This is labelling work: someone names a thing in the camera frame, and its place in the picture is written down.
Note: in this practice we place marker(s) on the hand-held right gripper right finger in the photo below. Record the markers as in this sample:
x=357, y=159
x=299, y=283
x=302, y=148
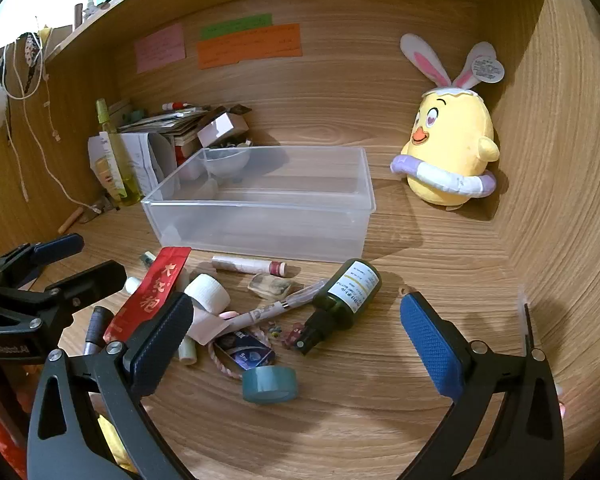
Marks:
x=430, y=345

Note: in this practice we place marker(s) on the dark cosmetic tube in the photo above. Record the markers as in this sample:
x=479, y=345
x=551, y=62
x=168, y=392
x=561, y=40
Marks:
x=97, y=330

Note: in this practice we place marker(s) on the mint green tube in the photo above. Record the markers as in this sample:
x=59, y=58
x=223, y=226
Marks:
x=147, y=258

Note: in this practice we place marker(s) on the white lip balm tube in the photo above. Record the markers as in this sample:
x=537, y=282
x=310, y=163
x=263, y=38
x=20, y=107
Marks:
x=187, y=350

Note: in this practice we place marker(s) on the green paper note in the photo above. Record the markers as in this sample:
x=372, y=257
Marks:
x=235, y=26

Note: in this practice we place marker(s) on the small red charm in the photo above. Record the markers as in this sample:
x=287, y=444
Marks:
x=292, y=337

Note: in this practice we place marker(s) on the dark green spray bottle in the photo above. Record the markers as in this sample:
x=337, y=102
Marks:
x=347, y=290

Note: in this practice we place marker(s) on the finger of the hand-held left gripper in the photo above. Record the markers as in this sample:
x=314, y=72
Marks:
x=95, y=280
x=60, y=247

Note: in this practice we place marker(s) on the small white bottle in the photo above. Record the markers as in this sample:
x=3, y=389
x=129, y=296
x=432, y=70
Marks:
x=132, y=286

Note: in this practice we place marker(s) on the orange paper note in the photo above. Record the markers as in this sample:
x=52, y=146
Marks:
x=250, y=50

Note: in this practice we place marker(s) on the patterned hanging ribbon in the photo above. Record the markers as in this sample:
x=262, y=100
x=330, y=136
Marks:
x=30, y=60

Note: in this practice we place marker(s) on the red foil packet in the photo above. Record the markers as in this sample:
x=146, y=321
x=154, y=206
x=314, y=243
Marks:
x=150, y=290

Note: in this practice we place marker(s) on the white folded paper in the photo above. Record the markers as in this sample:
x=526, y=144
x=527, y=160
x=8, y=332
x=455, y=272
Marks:
x=140, y=160

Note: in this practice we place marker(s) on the small pink cardboard box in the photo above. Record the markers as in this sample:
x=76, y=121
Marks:
x=220, y=127

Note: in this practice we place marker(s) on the white tape roll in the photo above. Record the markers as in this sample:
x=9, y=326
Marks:
x=207, y=294

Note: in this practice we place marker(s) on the stack of papers and books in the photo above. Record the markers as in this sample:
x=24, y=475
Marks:
x=165, y=122

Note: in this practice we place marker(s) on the pink paper note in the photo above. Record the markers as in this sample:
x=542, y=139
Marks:
x=160, y=49

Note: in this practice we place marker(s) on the red white marker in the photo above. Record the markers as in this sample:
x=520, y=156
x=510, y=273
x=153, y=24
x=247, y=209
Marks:
x=177, y=106

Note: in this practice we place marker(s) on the yellow chick plush toy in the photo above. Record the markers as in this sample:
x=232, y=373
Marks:
x=455, y=145

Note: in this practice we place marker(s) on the wooden stick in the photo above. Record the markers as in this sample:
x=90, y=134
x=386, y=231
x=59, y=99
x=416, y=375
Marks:
x=72, y=220

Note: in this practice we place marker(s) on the teal tape roll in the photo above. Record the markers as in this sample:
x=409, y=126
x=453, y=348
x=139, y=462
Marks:
x=267, y=385

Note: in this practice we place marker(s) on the white tube red cap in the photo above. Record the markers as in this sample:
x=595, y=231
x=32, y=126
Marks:
x=240, y=263

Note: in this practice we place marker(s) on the clear plastic storage box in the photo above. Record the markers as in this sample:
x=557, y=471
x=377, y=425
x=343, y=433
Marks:
x=260, y=230

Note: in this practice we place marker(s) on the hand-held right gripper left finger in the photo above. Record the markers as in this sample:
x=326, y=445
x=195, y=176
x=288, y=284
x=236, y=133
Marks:
x=155, y=350

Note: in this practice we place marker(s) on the small horn-coloured block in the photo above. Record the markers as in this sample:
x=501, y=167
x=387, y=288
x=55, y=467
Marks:
x=270, y=287

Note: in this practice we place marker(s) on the mint green small box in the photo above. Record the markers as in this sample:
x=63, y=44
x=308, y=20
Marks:
x=138, y=113

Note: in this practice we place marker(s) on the blue foil packet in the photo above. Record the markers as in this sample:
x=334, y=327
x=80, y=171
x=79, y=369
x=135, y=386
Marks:
x=245, y=352

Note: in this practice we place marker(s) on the glass bowl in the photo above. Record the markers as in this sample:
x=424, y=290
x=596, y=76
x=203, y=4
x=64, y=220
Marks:
x=227, y=160

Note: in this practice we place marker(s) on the yellow green spray bottle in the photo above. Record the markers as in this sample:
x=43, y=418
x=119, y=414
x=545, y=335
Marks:
x=125, y=180

